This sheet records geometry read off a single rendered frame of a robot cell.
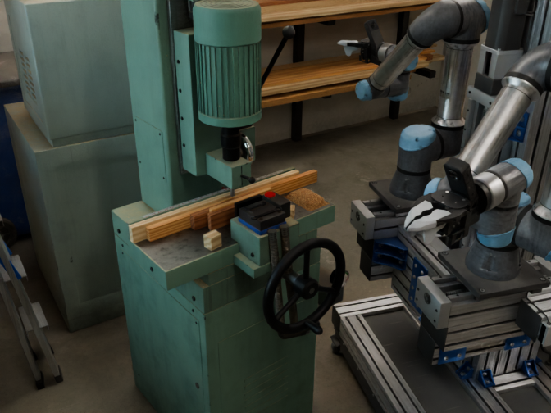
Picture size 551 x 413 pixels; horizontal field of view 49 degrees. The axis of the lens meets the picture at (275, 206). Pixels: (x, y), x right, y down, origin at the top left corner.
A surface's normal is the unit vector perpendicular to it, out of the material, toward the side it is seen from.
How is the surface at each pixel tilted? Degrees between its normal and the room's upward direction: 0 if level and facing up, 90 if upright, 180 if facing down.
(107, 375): 0
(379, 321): 0
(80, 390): 0
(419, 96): 90
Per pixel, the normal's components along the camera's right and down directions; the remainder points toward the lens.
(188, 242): 0.00, -0.88
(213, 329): 0.62, 0.37
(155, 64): -0.78, 0.29
